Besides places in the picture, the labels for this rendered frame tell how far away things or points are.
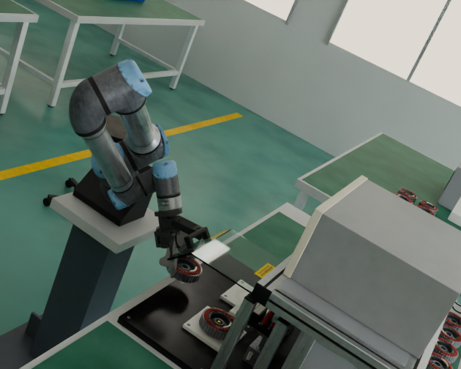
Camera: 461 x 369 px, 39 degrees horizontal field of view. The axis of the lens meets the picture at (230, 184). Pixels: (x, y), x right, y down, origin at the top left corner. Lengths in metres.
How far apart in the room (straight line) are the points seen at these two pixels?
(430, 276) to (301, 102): 5.26
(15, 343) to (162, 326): 1.07
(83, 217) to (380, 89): 4.58
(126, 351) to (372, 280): 0.69
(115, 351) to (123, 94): 0.70
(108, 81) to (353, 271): 0.83
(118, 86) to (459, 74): 4.85
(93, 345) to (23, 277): 1.48
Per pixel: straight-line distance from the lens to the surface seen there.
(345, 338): 1.60
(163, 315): 1.98
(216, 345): 1.94
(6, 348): 2.85
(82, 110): 1.85
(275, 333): 1.68
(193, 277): 2.06
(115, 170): 2.02
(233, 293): 2.19
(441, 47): 6.39
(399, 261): 1.61
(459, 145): 6.45
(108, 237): 2.28
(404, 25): 6.45
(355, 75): 6.57
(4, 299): 3.11
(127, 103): 1.87
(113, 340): 1.86
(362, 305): 1.67
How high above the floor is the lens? 1.91
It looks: 22 degrees down
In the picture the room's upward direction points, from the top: 23 degrees clockwise
